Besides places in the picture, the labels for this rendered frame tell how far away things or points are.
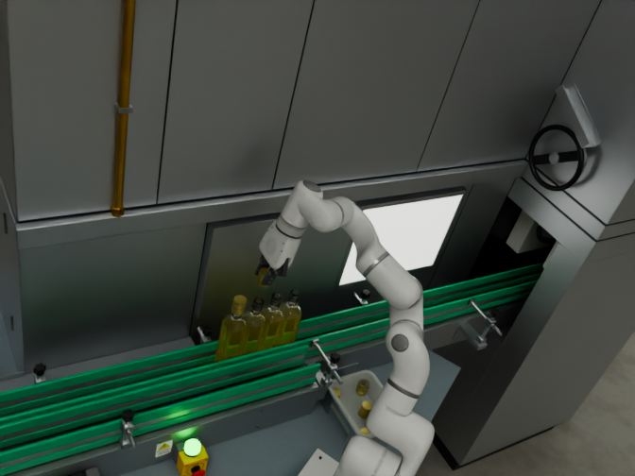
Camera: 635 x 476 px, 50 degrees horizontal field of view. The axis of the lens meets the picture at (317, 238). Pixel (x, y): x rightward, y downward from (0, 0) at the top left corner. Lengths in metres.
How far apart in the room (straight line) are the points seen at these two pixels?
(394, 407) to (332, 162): 0.69
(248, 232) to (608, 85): 1.15
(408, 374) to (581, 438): 2.13
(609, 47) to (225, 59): 1.18
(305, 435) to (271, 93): 1.02
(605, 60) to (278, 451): 1.50
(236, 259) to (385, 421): 0.62
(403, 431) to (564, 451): 1.98
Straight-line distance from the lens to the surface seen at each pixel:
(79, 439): 1.81
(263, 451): 2.05
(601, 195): 2.28
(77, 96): 1.51
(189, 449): 1.91
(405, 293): 1.60
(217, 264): 1.90
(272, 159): 1.78
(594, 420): 3.78
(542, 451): 3.48
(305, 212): 1.65
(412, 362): 1.59
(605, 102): 2.25
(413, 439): 1.64
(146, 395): 1.89
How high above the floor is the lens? 2.42
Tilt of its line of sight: 37 degrees down
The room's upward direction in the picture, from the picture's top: 16 degrees clockwise
